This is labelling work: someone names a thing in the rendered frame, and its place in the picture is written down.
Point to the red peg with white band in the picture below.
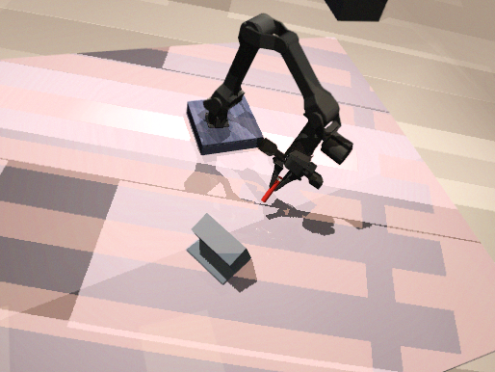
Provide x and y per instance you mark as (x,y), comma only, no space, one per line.
(270,191)

